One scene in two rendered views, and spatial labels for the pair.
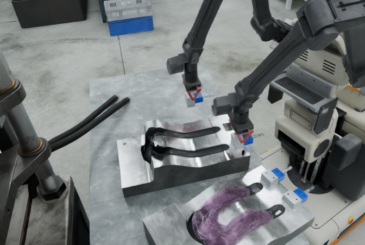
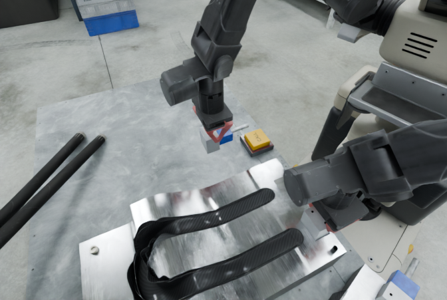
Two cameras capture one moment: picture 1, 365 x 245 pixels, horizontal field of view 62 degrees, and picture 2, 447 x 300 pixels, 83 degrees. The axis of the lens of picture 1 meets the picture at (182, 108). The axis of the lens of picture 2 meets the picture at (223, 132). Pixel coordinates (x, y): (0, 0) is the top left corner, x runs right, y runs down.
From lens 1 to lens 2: 0.78 m
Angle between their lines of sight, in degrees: 13
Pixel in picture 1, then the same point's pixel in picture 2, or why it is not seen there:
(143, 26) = (127, 22)
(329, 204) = (384, 233)
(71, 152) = not seen: hidden behind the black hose
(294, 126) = not seen: hidden behind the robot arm
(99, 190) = not seen: outside the picture
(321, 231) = (386, 275)
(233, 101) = (346, 178)
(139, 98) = (122, 134)
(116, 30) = (95, 28)
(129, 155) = (106, 284)
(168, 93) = (167, 120)
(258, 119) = (269, 122)
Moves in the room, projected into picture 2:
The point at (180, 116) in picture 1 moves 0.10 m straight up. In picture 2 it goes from (193, 161) to (189, 140)
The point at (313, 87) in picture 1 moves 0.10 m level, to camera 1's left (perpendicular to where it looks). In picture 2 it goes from (436, 106) to (397, 112)
